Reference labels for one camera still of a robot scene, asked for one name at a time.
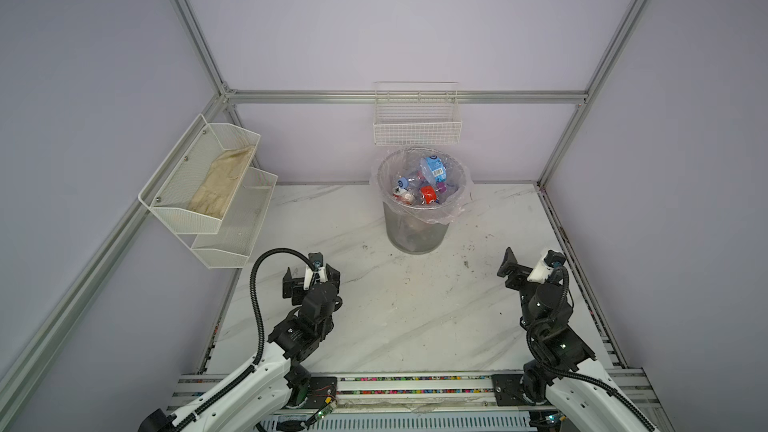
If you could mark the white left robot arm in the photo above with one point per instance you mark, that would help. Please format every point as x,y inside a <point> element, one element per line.
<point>268,380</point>

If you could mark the white mesh shelf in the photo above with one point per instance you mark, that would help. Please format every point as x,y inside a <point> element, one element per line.
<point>233,244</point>
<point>193,192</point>

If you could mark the clear plastic bin liner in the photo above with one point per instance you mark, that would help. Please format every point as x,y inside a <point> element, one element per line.
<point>402,162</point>

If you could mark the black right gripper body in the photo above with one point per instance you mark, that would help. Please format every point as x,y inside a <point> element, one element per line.
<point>527,293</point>

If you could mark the large clear bottle light-blue label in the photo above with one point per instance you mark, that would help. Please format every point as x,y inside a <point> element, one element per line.
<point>431,171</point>

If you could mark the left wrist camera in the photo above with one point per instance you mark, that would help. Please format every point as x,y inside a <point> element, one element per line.
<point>316,272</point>

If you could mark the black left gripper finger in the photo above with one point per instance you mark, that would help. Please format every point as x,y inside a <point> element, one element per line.
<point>332,275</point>
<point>293,286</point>

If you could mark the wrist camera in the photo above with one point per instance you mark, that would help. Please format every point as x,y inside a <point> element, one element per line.
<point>316,272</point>
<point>545,266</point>

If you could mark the upper white mesh shelf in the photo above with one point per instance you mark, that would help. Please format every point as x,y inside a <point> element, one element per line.
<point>193,192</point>

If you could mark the red label bottle purple cap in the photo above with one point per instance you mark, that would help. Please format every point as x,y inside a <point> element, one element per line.
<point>434,194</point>

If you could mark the lower white mesh shelf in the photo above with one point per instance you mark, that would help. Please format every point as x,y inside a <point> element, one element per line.
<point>233,244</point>

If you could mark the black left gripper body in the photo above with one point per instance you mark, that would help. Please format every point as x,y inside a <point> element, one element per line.
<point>329,324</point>

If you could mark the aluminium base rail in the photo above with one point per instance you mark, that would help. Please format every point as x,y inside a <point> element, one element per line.
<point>438,401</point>

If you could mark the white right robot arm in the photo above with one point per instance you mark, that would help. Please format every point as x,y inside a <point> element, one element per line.
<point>564,372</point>

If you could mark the white wire wall basket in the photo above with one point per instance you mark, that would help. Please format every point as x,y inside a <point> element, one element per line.
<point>416,114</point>

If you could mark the beige cloth in shelf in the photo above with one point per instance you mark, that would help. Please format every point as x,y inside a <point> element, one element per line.
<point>216,192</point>

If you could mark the grey mesh waste bin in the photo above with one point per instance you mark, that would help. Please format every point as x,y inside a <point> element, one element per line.
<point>411,235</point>

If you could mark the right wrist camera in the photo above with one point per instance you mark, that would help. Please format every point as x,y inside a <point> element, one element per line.
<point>545,266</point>

